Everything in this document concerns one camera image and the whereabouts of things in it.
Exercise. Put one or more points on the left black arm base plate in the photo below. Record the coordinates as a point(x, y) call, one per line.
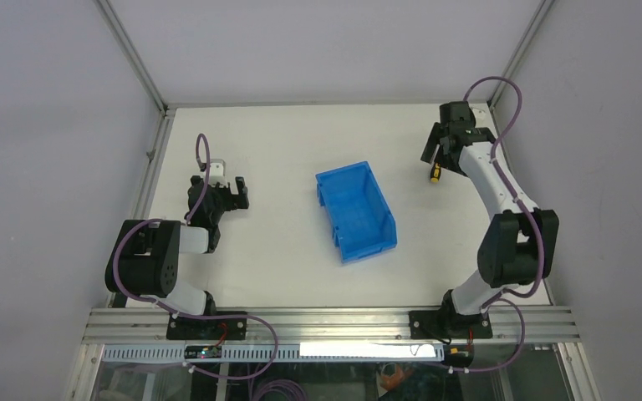
point(232, 326)

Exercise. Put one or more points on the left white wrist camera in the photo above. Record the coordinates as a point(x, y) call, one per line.
point(216, 172)

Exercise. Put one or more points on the white slotted cable duct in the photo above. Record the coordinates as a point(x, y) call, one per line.
point(307, 352)

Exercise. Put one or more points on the aluminium front rail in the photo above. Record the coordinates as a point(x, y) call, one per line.
point(138, 325)

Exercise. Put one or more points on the blue plastic bin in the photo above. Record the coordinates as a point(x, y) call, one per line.
point(361, 220)

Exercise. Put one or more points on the yellow black screwdriver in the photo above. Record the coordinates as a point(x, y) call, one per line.
point(435, 173)

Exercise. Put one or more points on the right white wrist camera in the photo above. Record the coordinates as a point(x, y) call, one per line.
point(479, 115)

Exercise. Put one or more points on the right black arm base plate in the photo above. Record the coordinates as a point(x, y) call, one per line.
point(426, 326)

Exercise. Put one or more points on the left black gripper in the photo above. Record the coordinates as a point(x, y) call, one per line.
point(238, 200)

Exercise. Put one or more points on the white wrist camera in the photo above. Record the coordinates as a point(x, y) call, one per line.
point(479, 115)
point(216, 172)

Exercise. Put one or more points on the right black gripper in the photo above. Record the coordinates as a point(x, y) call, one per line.
point(428, 154)

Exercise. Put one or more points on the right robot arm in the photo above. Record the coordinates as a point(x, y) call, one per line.
point(518, 246)

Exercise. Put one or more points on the small black controller board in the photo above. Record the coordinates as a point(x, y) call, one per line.
point(200, 352)

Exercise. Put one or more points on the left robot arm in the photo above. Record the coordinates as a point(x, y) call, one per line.
point(144, 262)

